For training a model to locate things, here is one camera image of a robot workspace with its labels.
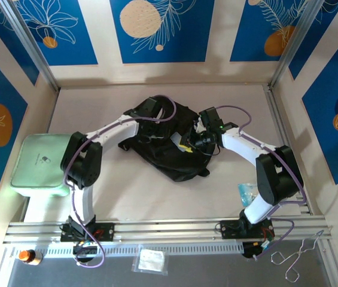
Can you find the black backpack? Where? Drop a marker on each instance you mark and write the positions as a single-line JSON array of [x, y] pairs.
[[171, 164]]

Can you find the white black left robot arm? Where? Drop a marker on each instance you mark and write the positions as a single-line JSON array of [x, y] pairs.
[[82, 161]]

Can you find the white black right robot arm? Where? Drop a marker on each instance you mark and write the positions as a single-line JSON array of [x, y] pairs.
[[279, 176]]

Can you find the clear zip bag white pad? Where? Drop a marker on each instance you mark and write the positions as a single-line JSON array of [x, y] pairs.
[[150, 260]]

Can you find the clear blue snack packet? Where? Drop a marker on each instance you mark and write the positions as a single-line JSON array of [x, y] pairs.
[[246, 194]]

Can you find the black right connector box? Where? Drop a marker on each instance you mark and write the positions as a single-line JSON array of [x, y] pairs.
[[251, 250]]

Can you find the black connector box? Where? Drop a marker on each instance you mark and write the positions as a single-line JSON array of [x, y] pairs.
[[86, 249], [251, 250]]

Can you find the green storage box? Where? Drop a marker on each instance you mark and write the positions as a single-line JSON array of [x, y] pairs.
[[37, 161]]

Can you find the black left connector box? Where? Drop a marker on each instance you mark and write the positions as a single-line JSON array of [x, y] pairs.
[[86, 249]]

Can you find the orange-capped brown bottle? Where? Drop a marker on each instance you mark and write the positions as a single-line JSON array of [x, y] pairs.
[[29, 257]]

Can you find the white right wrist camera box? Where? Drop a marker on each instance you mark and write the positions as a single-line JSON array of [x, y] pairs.
[[199, 125]]

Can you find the aluminium table side rail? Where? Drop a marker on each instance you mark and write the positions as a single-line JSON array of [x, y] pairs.
[[273, 101]]

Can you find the aluminium mounting rail frame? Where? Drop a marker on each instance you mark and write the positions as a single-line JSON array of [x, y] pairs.
[[171, 227]]

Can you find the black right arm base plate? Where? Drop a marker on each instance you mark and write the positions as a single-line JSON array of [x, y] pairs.
[[228, 230]]

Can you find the aluminium corner post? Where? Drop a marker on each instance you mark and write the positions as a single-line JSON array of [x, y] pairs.
[[31, 45], [294, 45]]

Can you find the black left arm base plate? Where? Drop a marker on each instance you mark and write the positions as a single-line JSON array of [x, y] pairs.
[[106, 231]]

